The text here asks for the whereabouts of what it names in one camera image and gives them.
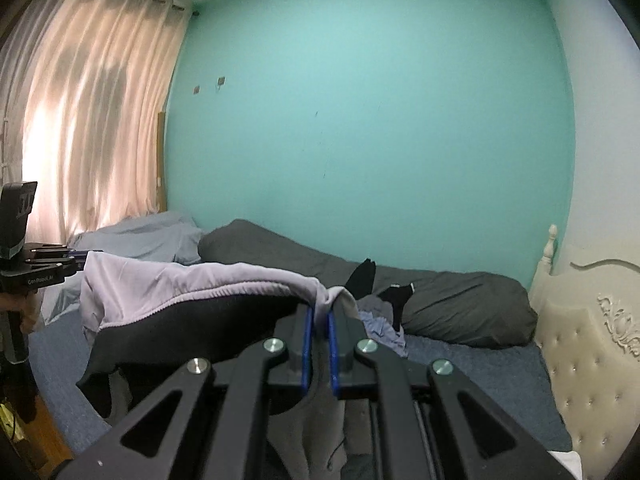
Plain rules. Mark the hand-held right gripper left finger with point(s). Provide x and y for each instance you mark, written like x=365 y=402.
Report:
x=307 y=347

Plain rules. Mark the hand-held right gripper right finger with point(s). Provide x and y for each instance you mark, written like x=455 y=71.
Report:
x=333 y=350

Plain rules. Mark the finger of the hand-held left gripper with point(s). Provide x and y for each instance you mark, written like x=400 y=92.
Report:
x=85 y=253

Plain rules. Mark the lilac grey jacket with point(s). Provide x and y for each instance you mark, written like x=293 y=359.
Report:
x=200 y=280

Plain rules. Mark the pile of unfolded clothes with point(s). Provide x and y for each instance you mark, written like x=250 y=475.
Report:
x=362 y=277

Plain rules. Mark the person's left hand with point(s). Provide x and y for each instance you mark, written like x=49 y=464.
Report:
x=32 y=312

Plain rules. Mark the blue grey shirt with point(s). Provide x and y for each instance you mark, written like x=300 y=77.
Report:
x=382 y=330

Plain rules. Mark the light blue-grey blanket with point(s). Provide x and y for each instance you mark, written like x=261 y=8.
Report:
x=145 y=240

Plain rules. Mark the pink curtain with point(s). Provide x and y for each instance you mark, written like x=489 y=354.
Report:
x=100 y=110

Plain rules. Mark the bed with blue sheet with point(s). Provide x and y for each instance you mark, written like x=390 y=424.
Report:
x=475 y=375

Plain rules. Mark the dark grey long pillow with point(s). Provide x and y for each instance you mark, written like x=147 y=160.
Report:
x=475 y=305

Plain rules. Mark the cream tufted headboard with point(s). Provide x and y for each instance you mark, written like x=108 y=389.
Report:
x=575 y=360

